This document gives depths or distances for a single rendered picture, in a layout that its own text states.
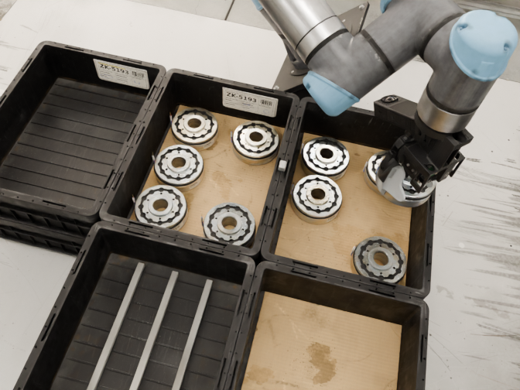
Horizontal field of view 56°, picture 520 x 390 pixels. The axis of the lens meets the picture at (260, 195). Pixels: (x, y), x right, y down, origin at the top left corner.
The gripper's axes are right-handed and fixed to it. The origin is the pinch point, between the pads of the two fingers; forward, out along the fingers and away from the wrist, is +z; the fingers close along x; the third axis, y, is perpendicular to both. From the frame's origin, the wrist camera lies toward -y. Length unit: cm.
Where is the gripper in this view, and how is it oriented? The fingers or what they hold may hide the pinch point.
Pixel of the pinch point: (392, 181)
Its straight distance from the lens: 91.6
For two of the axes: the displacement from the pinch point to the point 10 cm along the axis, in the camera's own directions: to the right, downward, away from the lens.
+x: 8.7, -3.8, 3.0
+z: -0.6, 5.3, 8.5
